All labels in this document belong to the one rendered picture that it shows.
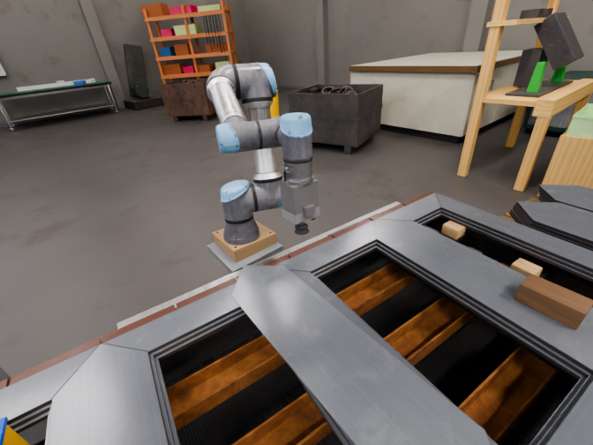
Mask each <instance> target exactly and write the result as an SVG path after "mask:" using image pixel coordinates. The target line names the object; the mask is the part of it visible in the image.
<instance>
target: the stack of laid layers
mask: <svg viewBox="0 0 593 445"><path fill-rule="evenodd" d="M441 216H442V217H444V218H446V219H447V220H450V221H452V222H454V223H458V224H460V225H462V226H464V227H466V228H469V229H471V230H473V231H476V232H478V233H480V234H483V235H485V236H487V237H489V238H492V239H494V240H497V241H499V242H500V243H503V244H505V245H509V246H511V247H513V248H514V249H517V250H519V251H521V252H524V253H526V254H529V255H531V256H533V257H536V258H538V259H540V260H543V261H545V262H547V263H550V264H552V265H553V266H556V267H558V268H561V269H564V270H566V271H567V272H570V273H572V274H574V275H578V276H579V277H581V278H584V279H586V280H588V281H591V282H593V269H591V268H587V267H585V266H583V265H581V264H579V263H576V262H574V261H571V260H568V259H566V258H563V257H561V256H558V255H557V254H555V253H551V252H548V251H546V250H544V249H542V248H539V247H537V246H535V245H532V244H529V243H527V242H524V241H522V240H520V239H518V238H514V237H512V236H509V235H507V234H505V233H503V232H500V231H498V230H495V229H493V228H490V227H488V226H485V225H483V224H481V223H479V222H475V221H473V220H470V219H469V218H466V217H464V216H461V215H458V214H456V213H454V212H451V211H449V210H446V209H444V208H442V207H441V208H439V209H437V210H435V211H433V212H431V213H430V214H428V215H425V216H423V217H420V218H418V219H416V220H415V221H414V222H416V223H420V224H422V225H425V224H427V223H429V222H431V221H433V220H435V219H437V218H439V217H441ZM375 250H377V251H379V252H380V253H383V254H384V255H386V256H387V257H388V258H389V259H391V260H393V261H395V262H396V263H398V264H399V265H401V266H402V267H404V268H406V269H407V270H408V271H410V272H411V273H413V274H414V275H416V276H418V277H420V278H421V279H423V280H424V281H426V282H427V283H429V284H430V285H431V286H433V287H435V288H436V289H438V290H440V291H441V292H443V293H444V294H446V295H448V296H449V297H450V298H452V299H453V300H455V301H456V302H458V303H460V304H461V305H463V306H465V307H466V308H468V309H469V310H470V311H472V312H473V313H475V314H477V315H478V316H480V317H481V318H483V319H484V320H486V321H488V322H490V323H491V324H492V325H493V326H495V327H496V328H499V329H500V330H502V331H503V332H505V333H506V334H508V335H509V336H511V337H513V338H514V339H515V340H517V341H518V342H520V343H522V344H524V345H525V346H527V347H528V348H530V349H531V350H533V351H534V352H536V353H537V354H539V355H540V356H542V357H543V358H545V359H547V360H548V361H550V362H552V363H553V364H554V365H555V366H557V367H559V368H560V369H562V370H564V371H565V372H567V373H569V374H570V375H572V376H573V377H575V378H576V379H577V380H578V381H577V382H576V384H575V385H574V387H573V388H572V389H571V391H570V392H569V393H568V394H567V396H566V397H565V399H564V400H563V401H562V403H561V404H560V405H559V407H558V408H557V409H556V411H555V412H554V413H553V414H552V415H551V416H550V418H549V419H548V420H547V422H546V423H545V424H544V426H543V427H542V428H541V430H540V431H539V432H538V434H537V435H536V436H535V438H534V439H533V440H532V442H531V443H530V444H529V445H545V444H546V443H547V442H548V441H549V439H550V438H551V437H552V435H553V434H554V432H555V431H556V430H557V428H558V427H559V425H560V424H561V422H562V421H563V420H564V418H565V417H566V416H567V414H568V413H569V412H570V411H571V409H572V408H573V407H574V405H575V404H576V402H577V401H578V400H579V398H580V397H581V395H582V394H583V392H584V391H585V390H586V388H587V387H588V386H589V384H590V383H591V382H592V381H593V371H592V370H591V369H589V368H587V367H586V366H584V365H583V364H581V363H579V362H578V361H576V360H574V359H573V358H571V357H569V356H568V355H567V354H565V353H563V352H562V351H559V350H558V349H556V348H554V347H553V346H551V345H549V344H548V343H547V342H545V341H543V340H542V339H540V338H538V337H537V336H534V335H533V334H531V333H530V332H529V331H527V330H526V329H524V328H522V327H520V326H518V325H517V324H515V323H513V322H512V321H510V320H509V319H507V318H505V317H504V316H502V315H501V314H499V313H497V312H495V311H493V310H492V309H491V308H489V307H488V306H486V305H484V304H482V303H480V302H479V301H477V300H476V299H474V298H473V297H471V296H469V295H468V294H466V293H464V292H463V291H461V290H459V289H457V288H455V287H454V286H453V285H452V284H450V283H448V282H446V281H444V280H443V279H441V278H439V277H438V276H436V275H435V274H433V273H432V272H430V271H428V270H427V269H425V268H423V267H421V266H419V265H418V264H416V263H415V262H414V261H412V260H410V259H408V258H407V257H405V256H403V255H402V254H400V253H398V252H397V251H395V250H394V249H392V248H390V247H389V246H387V245H385V244H383V243H382V242H380V241H378V240H377V239H376V240H374V241H372V242H371V243H369V244H367V245H364V246H362V247H360V248H358V249H356V250H354V251H352V252H350V253H347V254H345V255H343V256H341V257H340V258H338V259H336V260H333V261H331V262H329V263H327V264H326V265H324V266H322V267H320V268H317V269H315V270H313V271H312V272H310V271H300V270H290V271H292V272H293V273H294V274H295V275H297V276H298V277H299V278H300V279H302V280H303V281H304V282H305V283H307V284H308V285H309V286H310V287H311V288H313V289H314V290H315V291H317V292H318V294H319V295H320V296H322V297H323V298H324V299H325V300H327V301H328V302H329V303H330V304H332V305H333V306H334V307H336V308H337V309H338V310H339V311H340V312H342V313H343V314H344V315H346V316H347V317H348V318H349V319H350V320H352V321H353V322H354V323H356V324H357V325H358V327H360V328H361V329H362V330H363V331H365V332H366V333H367V334H368V335H369V336H371V337H372V338H373V339H375V340H376V341H377V342H378V343H380V344H381V345H382V346H383V347H385V348H386V349H387V350H388V351H390V352H391V353H392V354H393V355H395V356H396V357H397V358H398V359H399V360H400V361H401V362H402V363H404V364H405V365H406V366H408V367H409V368H410V369H411V370H412V371H414V372H415V373H416V374H418V375H419V376H420V377H421V378H422V379H424V380H425V381H426V382H428V383H429V384H430V385H431V386H432V387H434V388H435V389H436V390H438V389H437V388H436V387H435V386H434V385H433V384H431V383H430V382H429V381H428V380H427V379H426V378H425V377H424V376H423V375H422V374H421V373H419V372H418V371H417V369H416V368H415V367H414V366H413V365H411V364H410V362H408V361H407V360H406V359H405V358H404V357H403V356H402V355H401V354H400V353H399V352H398V351H396V350H395V349H394V348H393V347H392V346H391V345H390V344H389V343H388V342H387V341H385V340H384V339H383V338H382V337H381V336H380V335H379V334H378V333H377V332H376V331H375V330H374V329H372V328H371V327H370V326H369V325H368V324H367V323H366V322H365V321H364V320H363V319H361V318H360V317H359V316H358V315H357V314H356V313H355V312H354V311H353V310H352V309H351V308H349V307H348V306H347V305H346V304H345V303H344V302H343V301H342V300H341V299H340V298H339V297H337V296H336V295H335V294H334V293H333V292H332V291H331V290H330V289H329V288H328V287H327V286H326V285H325V284H323V283H322V282H321V281H320V278H321V277H323V276H325V275H328V274H330V273H332V272H334V271H335V270H337V269H339V268H342V267H344V266H346V265H348V264H350V262H352V261H354V260H357V259H359V258H361V257H363V256H365V255H366V254H368V253H371V252H373V251H375ZM246 316H248V315H247V314H246V313H245V312H244V310H243V309H242V308H241V307H238V308H237V309H235V310H233V311H231V312H229V313H226V314H224V315H222V316H220V317H218V318H216V319H214V320H212V321H209V322H208V323H206V324H204V325H202V326H200V327H198V328H195V329H194V330H192V331H190V332H188V333H186V334H184V335H182V336H179V337H178V338H176V339H174V340H172V341H170V342H168V343H165V344H164V345H162V346H160V347H158V348H155V349H153V350H151V351H148V357H149V360H150V365H151V368H152V373H153V377H154V384H155V388H156V392H157V396H158V400H159V405H160V408H161V415H162V420H163V424H164V428H165V432H166V436H167V440H168V445H181V444H180V441H179V438H178V434H177V430H176V424H175V420H174V417H173V413H172V410H171V406H170V402H169V396H168V392H167V389H166V385H165V381H164V378H163V375H162V371H161V365H160V360H162V359H164V358H166V357H168V356H170V355H172V354H174V353H176V352H178V351H180V350H182V349H184V348H186V347H187V346H189V345H191V344H193V343H196V342H197V341H199V340H201V339H203V338H205V337H207V336H210V335H211V334H213V333H215V332H217V331H219V330H220V329H222V328H225V327H227V326H228V325H230V324H232V323H234V322H236V321H239V320H241V319H242V318H244V317H246ZM289 367H290V366H289ZM290 369H291V367H290ZM291 370H292V369H291ZM292 372H293V373H294V374H295V376H296V377H297V378H298V380H299V381H300V383H301V384H302V386H303V387H304V389H305V391H306V392H307V394H308V395H309V397H310V398H311V400H312V401H313V402H314V404H315V405H316V407H317V408H318V410H319V411H320V413H321V414H322V416H323V417H324V419H325V420H326V422H327V423H328V425H329V426H330V427H331V429H332V430H333V432H334V434H335V435H336V437H337V438H338V440H339V441H340V443H341V444H342V445H355V444H354V443H353V441H352V440H351V439H350V438H349V437H348V436H347V435H346V434H345V433H344V431H343V430H342V429H341V428H340V426H339V425H338V424H337V423H336V422H335V420H334V419H333V418H332V417H331V415H330V414H329V413H328V412H327V410H326V409H325V408H324V407H323V406H322V404H321V403H320V402H319V401H318V399H317V398H316V397H315V396H314V395H313V393H312V392H311V391H310V390H309V389H308V388H307V387H306V386H305V385H304V383H303V382H302V381H301V380H300V378H299V377H298V376H297V375H296V373H295V372H294V371H293V370H292ZM438 392H439V393H440V394H442V393H441V392H440V391H439V390H438ZM442 395H443V394H442ZM443 396H444V397H445V398H447V397H446V396H445V395H443ZM447 399H448V398H447ZM448 400H449V399H448ZM449 401H450V400H449ZM450 402H451V401H450ZM51 404H52V399H51V400H50V401H48V402H46V403H45V404H42V405H40V406H38V407H36V408H34V409H32V410H31V411H28V412H26V413H23V414H21V415H19V416H17V417H16V418H14V419H11V420H9V421H7V426H9V427H10V428H11V429H12V430H14V431H15V432H16V433H17V434H19V433H21V432H23V431H24V430H26V429H28V428H29V427H31V426H34V425H36V424H38V423H40V422H42V421H43V420H45V419H48V421H47V430H46V439H45V445H48V441H49V423H50V413H51Z"/></svg>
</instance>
